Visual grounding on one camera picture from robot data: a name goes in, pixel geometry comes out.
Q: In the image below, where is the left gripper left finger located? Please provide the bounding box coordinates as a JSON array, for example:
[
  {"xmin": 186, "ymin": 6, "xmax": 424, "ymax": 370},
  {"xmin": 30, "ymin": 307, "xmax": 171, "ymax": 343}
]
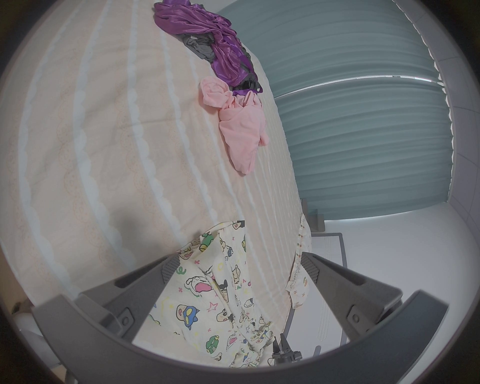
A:
[{"xmin": 77, "ymin": 252, "xmax": 180, "ymax": 343}]

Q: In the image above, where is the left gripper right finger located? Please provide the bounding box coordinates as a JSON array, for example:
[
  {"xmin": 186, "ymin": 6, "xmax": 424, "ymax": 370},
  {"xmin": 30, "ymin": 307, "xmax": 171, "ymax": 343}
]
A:
[{"xmin": 301, "ymin": 252, "xmax": 404, "ymax": 344}]

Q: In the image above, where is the white printed pyjama top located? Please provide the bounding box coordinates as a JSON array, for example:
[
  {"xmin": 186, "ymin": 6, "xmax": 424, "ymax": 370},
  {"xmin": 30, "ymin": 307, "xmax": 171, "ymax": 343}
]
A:
[{"xmin": 148, "ymin": 220, "xmax": 274, "ymax": 369}]

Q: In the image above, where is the bed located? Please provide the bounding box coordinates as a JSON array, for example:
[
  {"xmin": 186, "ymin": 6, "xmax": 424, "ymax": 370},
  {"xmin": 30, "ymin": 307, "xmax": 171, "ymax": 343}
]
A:
[{"xmin": 0, "ymin": 0, "xmax": 347, "ymax": 370}]

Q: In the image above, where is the white printed pillow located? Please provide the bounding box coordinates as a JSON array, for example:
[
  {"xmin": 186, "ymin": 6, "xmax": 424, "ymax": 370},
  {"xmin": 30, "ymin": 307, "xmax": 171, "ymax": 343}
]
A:
[{"xmin": 286, "ymin": 214, "xmax": 311, "ymax": 309}]

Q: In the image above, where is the blue-green curtain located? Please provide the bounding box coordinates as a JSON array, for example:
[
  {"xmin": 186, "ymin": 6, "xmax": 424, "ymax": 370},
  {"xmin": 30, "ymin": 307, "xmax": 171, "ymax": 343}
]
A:
[
  {"xmin": 215, "ymin": 0, "xmax": 441, "ymax": 100},
  {"xmin": 262, "ymin": 77, "xmax": 456, "ymax": 222}
]

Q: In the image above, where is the pink garment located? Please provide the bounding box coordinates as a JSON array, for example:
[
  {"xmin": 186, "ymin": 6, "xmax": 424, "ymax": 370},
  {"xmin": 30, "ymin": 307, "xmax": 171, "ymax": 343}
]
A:
[{"xmin": 199, "ymin": 77, "xmax": 270, "ymax": 176}]

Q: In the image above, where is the black garment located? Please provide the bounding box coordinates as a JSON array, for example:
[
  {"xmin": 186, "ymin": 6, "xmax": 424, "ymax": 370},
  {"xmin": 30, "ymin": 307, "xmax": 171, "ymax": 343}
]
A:
[{"xmin": 229, "ymin": 65, "xmax": 264, "ymax": 95}]

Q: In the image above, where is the dark grey garment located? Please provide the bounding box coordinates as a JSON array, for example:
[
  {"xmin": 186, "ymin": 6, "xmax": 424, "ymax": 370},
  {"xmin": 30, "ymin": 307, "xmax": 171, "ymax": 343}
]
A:
[{"xmin": 182, "ymin": 33, "xmax": 218, "ymax": 62}]

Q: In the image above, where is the purple satin garment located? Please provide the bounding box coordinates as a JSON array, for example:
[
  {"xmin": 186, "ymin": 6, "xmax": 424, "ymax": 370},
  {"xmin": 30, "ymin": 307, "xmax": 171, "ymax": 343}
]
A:
[{"xmin": 153, "ymin": 0, "xmax": 253, "ymax": 91}]

